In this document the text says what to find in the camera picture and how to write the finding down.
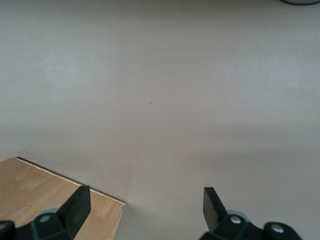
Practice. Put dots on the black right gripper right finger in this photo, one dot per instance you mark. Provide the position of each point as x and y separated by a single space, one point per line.
212 212

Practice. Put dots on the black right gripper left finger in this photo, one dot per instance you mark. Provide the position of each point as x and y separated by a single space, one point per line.
77 207

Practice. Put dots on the wooden drawer cabinet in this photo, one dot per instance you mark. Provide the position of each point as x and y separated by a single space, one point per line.
37 187

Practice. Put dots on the brown table mat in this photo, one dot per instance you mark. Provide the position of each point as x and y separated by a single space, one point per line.
150 75

